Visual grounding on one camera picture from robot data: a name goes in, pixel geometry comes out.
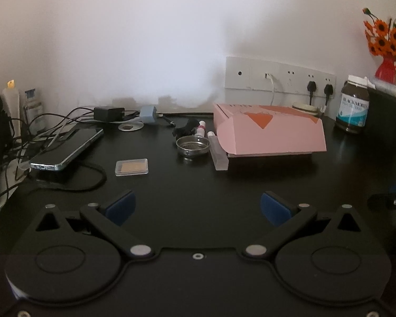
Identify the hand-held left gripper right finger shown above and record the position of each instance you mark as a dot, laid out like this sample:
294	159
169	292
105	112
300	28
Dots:
275	208

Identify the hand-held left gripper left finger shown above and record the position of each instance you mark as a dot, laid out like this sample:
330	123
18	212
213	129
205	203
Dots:
120	208

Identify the clear plastic case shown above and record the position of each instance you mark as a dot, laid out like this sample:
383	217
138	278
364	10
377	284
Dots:
132	166

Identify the pink cardboard box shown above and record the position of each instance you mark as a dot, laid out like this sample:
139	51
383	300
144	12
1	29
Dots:
283	135

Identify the small clear bottle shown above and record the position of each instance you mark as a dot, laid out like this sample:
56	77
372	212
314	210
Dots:
219	158

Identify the metal strainer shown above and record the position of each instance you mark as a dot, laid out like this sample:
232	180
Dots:
193	145

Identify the black hair bow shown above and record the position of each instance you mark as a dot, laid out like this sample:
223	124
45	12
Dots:
188	125

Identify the white tube with red band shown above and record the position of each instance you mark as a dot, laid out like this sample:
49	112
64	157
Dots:
202	128

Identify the black desktop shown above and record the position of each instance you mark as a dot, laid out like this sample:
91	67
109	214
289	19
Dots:
191	178

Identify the black storage box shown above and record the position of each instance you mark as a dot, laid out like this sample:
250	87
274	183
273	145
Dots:
389	122

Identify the black smartphone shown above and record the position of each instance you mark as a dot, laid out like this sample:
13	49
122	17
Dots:
69	148

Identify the white desk grommet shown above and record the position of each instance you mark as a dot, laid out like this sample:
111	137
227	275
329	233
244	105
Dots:
132	127

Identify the black power adapter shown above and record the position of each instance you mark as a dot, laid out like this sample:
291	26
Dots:
109	114

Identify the brown supplement bottle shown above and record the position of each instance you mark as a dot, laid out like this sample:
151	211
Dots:
351	105

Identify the blue charger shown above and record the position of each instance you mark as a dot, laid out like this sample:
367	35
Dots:
149	114

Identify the red vase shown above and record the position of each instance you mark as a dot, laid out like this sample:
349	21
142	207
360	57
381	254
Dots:
386	71

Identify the black power plug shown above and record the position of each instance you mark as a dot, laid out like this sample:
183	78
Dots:
328	90
311	87

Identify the clear bottle with blue cap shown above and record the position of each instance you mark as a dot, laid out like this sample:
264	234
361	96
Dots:
34	112

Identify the black speaker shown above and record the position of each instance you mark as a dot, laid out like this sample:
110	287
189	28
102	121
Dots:
1	122

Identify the white bottle with orange cap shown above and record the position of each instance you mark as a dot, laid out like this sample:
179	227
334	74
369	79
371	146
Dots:
11	105

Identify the orange artificial flowers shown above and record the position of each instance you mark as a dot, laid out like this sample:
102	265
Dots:
386	36

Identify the white wall socket panel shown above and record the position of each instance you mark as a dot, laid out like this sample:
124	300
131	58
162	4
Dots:
247	72

